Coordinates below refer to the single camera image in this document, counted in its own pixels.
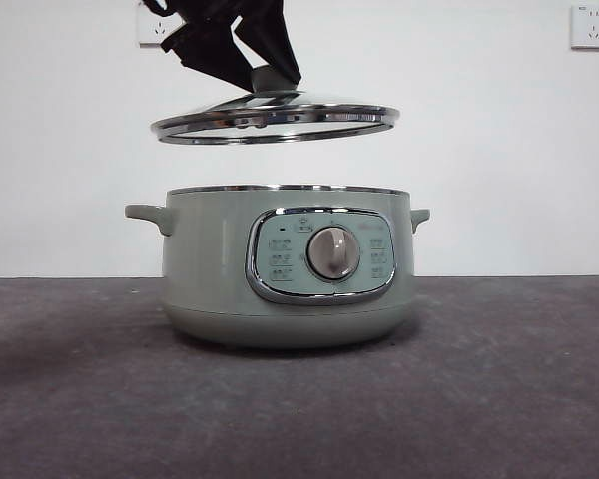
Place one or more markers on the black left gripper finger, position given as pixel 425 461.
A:
pixel 269 35
pixel 209 47

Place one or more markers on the glass lid with green knob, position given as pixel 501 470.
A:
pixel 279 117

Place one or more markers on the pale green electric pot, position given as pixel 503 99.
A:
pixel 209 269

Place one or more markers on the white wall socket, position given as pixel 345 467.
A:
pixel 150 30
pixel 593 27

